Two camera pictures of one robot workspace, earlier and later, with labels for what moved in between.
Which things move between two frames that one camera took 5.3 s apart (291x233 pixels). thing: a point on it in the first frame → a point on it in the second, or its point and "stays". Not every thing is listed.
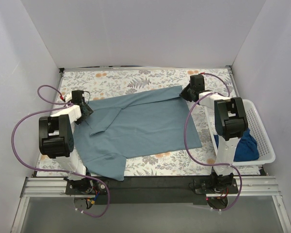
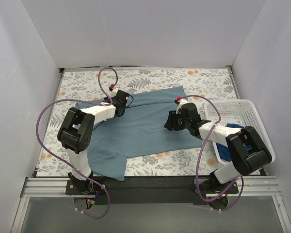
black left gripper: x=86 y=110 → x=121 y=109
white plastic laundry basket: x=258 y=130 stays
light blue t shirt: x=157 y=121 stays
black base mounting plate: x=171 y=190 stays
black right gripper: x=186 y=93 → x=171 y=121
